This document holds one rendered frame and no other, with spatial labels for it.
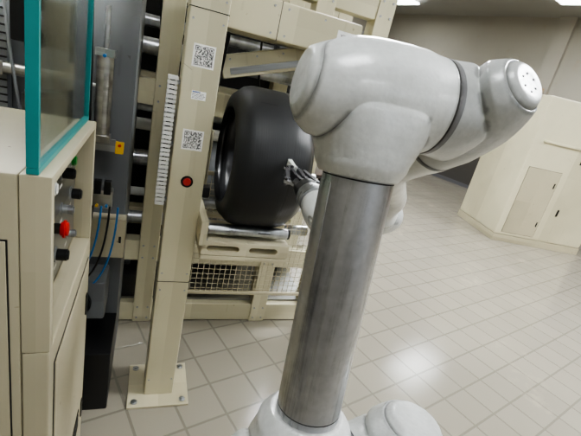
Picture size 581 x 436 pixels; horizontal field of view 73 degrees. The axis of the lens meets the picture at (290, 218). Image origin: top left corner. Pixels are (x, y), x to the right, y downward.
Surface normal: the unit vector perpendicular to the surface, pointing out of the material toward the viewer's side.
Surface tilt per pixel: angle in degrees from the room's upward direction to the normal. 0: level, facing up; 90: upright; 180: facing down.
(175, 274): 90
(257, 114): 45
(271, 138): 62
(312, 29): 90
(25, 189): 90
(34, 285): 90
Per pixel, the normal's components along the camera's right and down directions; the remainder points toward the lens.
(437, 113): 0.38, 0.44
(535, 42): -0.80, 0.03
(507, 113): -0.12, 0.65
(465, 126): 0.11, 0.59
